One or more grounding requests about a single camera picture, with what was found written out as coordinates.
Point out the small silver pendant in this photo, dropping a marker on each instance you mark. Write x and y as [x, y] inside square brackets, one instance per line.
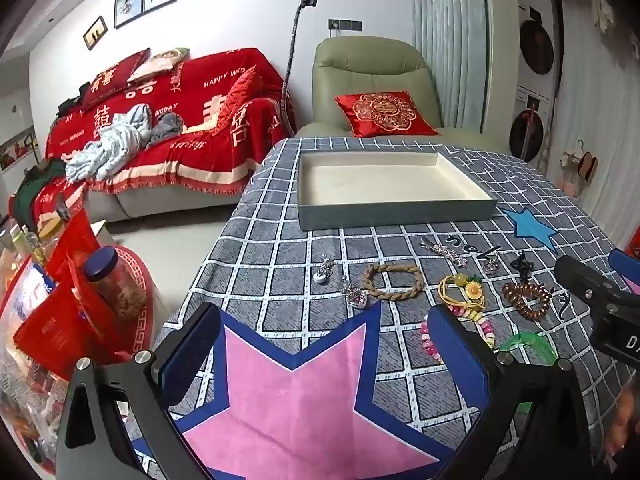
[491, 262]

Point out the hanger with hanging accessories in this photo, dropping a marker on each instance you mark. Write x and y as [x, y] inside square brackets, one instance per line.
[580, 165]

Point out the plain red pillow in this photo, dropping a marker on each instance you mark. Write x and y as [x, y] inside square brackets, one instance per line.
[245, 95]

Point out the flexible phone stand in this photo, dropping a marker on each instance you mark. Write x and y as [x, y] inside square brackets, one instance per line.
[296, 35]

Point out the pale green armchair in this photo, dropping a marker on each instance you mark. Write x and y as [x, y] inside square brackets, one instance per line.
[370, 65]

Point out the white washer with round door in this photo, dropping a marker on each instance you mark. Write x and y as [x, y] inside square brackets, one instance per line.
[527, 127]

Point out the light blue clothing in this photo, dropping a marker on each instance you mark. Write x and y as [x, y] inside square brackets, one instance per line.
[110, 145]

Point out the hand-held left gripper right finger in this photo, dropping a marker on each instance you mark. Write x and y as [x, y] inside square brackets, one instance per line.
[460, 350]

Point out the grey plaid star-print tablecloth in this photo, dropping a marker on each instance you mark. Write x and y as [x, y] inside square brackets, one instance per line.
[280, 260]

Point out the sofa with red cover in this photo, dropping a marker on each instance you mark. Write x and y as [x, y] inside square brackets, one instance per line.
[210, 90]

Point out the person's right hand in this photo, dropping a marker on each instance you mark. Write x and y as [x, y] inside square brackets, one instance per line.
[625, 420]

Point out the small black picture frame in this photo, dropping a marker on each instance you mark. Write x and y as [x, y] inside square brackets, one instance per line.
[95, 32]

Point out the black hair claw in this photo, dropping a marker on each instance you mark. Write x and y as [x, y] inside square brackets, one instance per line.
[522, 265]

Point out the grey cloth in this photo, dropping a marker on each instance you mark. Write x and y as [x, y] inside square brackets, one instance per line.
[165, 127]

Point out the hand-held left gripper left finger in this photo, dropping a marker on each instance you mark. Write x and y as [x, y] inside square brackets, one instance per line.
[185, 345]

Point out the pale grey curtain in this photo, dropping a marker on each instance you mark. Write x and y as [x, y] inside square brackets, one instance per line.
[445, 35]

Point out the dark green cloth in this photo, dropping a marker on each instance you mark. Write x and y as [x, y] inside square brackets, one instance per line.
[30, 195]

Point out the grey tray with cream inside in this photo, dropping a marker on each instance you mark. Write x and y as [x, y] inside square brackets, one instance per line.
[380, 180]

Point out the red embroidered cushion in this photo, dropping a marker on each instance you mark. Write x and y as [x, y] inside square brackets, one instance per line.
[385, 112]

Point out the wall socket strip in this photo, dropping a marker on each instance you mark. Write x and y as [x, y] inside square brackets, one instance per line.
[345, 24]

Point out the grey sofa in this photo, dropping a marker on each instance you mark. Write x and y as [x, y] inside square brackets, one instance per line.
[150, 205]

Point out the jar with blue lid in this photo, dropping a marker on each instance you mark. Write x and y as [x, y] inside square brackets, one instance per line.
[120, 292]

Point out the red pillow with gold characters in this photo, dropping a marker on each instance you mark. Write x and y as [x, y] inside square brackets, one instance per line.
[115, 77]

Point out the red gift bag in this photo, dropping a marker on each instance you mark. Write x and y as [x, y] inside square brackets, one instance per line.
[50, 330]
[75, 250]

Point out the silver star hair clip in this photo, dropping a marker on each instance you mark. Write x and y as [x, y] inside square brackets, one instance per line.
[452, 255]

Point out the silver charm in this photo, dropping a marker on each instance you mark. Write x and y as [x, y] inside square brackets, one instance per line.
[320, 276]

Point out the photo print pillow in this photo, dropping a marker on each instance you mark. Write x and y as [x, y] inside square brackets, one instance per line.
[160, 62]

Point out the white dryer with round door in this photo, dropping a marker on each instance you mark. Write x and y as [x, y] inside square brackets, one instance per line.
[536, 45]

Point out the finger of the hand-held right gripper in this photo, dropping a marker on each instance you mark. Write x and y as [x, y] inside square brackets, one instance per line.
[625, 261]
[575, 272]

